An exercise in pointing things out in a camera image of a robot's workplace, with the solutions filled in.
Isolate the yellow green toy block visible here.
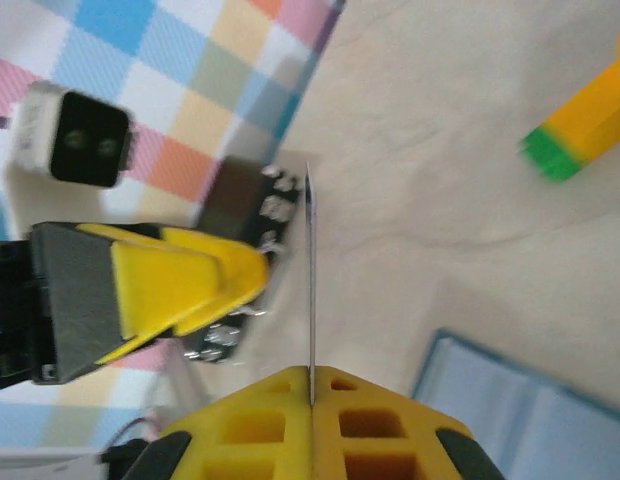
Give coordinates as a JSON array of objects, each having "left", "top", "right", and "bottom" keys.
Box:
[{"left": 517, "top": 27, "right": 620, "bottom": 185}]

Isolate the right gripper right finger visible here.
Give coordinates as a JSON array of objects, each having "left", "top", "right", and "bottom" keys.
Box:
[{"left": 313, "top": 366, "right": 506, "bottom": 480}]

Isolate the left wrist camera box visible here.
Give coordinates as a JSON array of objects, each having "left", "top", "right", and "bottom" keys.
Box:
[{"left": 9, "top": 79, "right": 136, "bottom": 190}]

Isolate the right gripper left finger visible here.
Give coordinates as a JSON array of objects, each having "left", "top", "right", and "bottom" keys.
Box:
[{"left": 122, "top": 366, "right": 311, "bottom": 480}]

